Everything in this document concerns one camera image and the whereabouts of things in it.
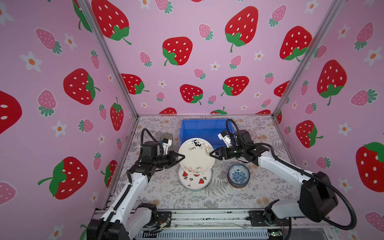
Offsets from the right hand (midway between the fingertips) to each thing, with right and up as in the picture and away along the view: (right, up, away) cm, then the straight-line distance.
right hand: (212, 154), depth 79 cm
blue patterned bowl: (+15, -12, +3) cm, 20 cm away
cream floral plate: (-8, -2, -2) cm, 8 cm away
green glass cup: (-29, +8, +29) cm, 42 cm away
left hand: (-15, -1, -3) cm, 15 cm away
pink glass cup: (+30, +9, +22) cm, 39 cm away
